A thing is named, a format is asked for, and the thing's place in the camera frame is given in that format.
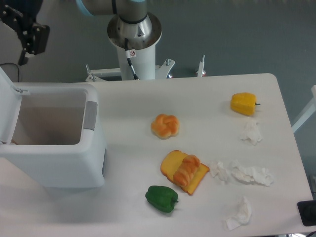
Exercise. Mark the white pedestal base bracket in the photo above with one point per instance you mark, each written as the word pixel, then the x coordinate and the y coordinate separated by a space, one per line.
pixel 114 74

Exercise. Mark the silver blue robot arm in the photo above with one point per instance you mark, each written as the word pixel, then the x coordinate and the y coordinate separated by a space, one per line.
pixel 131 11

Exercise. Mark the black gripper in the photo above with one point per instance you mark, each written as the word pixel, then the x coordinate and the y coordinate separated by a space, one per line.
pixel 20 15

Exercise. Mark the white trash can lid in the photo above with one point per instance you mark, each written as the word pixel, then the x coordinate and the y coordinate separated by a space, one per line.
pixel 10 103

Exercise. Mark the toast bread slice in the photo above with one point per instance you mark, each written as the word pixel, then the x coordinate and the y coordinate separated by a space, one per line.
pixel 171 163

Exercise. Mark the yellow bell pepper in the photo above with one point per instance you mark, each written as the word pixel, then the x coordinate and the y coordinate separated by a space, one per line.
pixel 244 103

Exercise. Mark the braided croissant bread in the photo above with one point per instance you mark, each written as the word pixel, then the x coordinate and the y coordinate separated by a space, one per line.
pixel 186 171

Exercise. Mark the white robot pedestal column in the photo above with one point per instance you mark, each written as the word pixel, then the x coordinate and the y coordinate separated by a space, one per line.
pixel 136 46

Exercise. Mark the knotted bread roll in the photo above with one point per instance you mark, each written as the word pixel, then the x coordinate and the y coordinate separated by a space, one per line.
pixel 165 126

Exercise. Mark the crumpled white tissue lower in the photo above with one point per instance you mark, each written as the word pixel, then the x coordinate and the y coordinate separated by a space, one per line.
pixel 242 217

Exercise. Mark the white trash can body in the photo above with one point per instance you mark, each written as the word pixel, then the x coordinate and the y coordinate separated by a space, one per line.
pixel 58 139

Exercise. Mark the white levelling foot post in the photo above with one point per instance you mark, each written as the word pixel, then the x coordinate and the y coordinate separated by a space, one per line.
pixel 201 72

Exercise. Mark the white frame leg right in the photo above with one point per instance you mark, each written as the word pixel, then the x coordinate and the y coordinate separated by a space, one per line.
pixel 306 112

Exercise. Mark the black device at edge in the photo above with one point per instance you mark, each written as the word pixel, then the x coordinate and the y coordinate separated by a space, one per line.
pixel 307 211

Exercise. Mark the green bell pepper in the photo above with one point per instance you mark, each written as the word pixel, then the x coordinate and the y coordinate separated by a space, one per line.
pixel 162 198

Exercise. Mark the crumpled white tissue upper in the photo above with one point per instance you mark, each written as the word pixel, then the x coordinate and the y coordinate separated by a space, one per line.
pixel 251 132

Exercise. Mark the crumpled white tissue large middle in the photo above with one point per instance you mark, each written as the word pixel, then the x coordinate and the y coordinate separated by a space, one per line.
pixel 251 175

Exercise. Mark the crumpled white tissue small middle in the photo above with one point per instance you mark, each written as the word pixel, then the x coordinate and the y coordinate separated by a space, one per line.
pixel 217 169

